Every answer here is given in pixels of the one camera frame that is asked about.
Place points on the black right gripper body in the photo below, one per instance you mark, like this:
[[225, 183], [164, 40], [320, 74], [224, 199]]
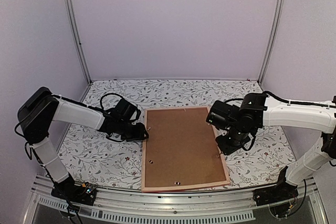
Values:
[[237, 137]]

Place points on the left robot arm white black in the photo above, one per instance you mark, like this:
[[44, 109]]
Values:
[[39, 116]]

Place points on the right aluminium corner post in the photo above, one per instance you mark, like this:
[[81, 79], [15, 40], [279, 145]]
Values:
[[271, 41]]

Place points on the pink wooden photo frame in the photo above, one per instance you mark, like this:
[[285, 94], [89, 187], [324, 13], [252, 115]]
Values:
[[182, 145]]

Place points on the left aluminium corner post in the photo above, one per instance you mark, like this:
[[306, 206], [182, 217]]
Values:
[[77, 41]]

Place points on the floral patterned table mat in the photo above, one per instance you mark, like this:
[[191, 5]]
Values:
[[89, 156]]

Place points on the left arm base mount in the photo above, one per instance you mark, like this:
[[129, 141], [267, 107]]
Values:
[[67, 189]]

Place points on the aluminium corner post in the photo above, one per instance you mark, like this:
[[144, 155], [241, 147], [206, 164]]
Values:
[[77, 41], [271, 41]]

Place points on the aluminium front rail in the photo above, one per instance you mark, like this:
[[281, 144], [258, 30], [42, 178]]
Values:
[[117, 205]]

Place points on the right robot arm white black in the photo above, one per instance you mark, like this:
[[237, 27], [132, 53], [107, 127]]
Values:
[[257, 110]]

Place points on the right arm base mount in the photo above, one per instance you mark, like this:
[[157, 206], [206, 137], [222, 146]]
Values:
[[282, 190]]

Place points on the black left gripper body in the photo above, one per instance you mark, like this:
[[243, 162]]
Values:
[[128, 134]]

